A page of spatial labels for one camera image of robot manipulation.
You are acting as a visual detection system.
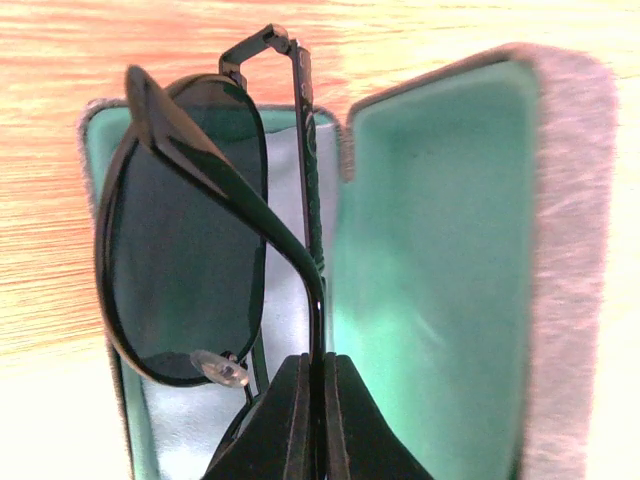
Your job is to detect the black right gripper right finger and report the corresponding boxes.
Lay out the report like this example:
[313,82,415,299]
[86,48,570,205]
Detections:
[324,353,432,480]

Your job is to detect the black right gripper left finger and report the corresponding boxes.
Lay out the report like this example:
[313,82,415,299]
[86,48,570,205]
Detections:
[204,354,311,480]

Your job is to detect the grey felt glasses case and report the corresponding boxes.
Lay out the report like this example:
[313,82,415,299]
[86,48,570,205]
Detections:
[78,43,617,479]

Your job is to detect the black round sunglasses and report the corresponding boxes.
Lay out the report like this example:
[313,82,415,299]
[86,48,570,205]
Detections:
[95,24,323,389]

